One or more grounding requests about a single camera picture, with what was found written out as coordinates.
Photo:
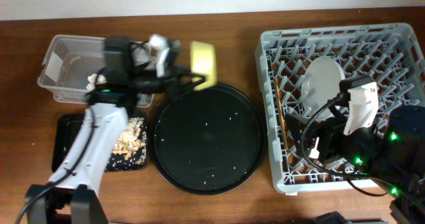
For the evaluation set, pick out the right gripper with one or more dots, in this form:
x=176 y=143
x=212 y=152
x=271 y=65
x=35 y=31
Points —
x=307 y=135

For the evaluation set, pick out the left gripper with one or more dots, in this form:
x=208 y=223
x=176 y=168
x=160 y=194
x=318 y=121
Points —
x=179 y=78

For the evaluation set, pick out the yellow bowl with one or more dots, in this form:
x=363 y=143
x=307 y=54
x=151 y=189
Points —
x=203 y=62

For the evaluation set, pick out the wooden chopstick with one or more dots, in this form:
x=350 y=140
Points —
x=281 y=115

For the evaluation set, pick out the grey plate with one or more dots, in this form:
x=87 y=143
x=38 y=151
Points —
x=320 y=84

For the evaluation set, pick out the food scraps with rice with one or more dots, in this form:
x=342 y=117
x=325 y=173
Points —
x=130 y=151

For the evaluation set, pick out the white tissue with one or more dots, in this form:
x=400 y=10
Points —
x=93 y=80

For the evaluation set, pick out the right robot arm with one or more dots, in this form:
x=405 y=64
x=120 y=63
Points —
x=394 y=160

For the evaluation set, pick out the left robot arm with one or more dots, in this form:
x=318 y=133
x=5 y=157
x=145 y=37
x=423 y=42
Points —
x=71 y=192

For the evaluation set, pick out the grey dishwasher rack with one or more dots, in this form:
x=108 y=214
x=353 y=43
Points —
x=389 y=53

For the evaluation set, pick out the round black tray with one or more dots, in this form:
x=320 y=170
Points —
x=207 y=142

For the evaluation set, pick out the black rectangular tray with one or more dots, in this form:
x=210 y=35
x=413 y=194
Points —
x=67 y=130

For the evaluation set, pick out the clear plastic bin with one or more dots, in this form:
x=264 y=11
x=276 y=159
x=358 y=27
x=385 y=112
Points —
x=68 y=62

